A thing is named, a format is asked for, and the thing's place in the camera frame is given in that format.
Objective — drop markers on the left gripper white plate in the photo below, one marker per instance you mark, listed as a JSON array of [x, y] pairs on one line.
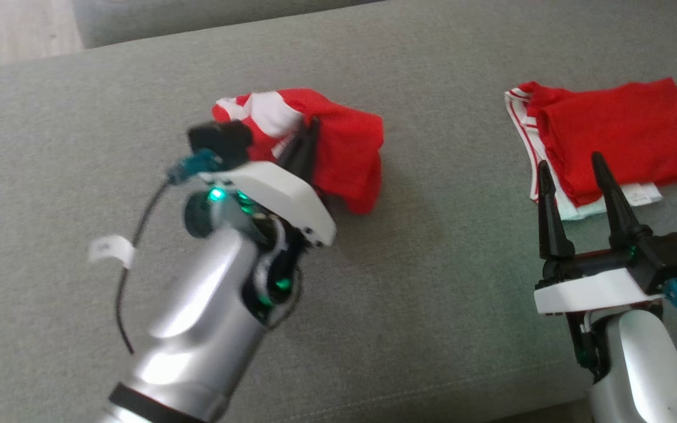
[[291, 200]]

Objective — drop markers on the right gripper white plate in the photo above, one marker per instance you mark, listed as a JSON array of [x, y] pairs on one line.
[[597, 291]]

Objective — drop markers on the red mesh basketball shorts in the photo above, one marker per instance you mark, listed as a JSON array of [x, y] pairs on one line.
[[350, 153]]

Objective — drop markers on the red white basketball jersey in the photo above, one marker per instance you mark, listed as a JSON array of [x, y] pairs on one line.
[[626, 135]]

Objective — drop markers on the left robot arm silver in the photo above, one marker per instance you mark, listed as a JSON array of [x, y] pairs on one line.
[[197, 329]]

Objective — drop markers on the grey sofa back cushion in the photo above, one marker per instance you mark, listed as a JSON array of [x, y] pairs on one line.
[[197, 20]]

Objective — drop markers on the grey sofa seat cushion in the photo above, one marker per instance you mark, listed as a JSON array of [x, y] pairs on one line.
[[403, 294]]

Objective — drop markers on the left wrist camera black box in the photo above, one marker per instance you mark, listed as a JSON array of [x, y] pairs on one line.
[[221, 138]]

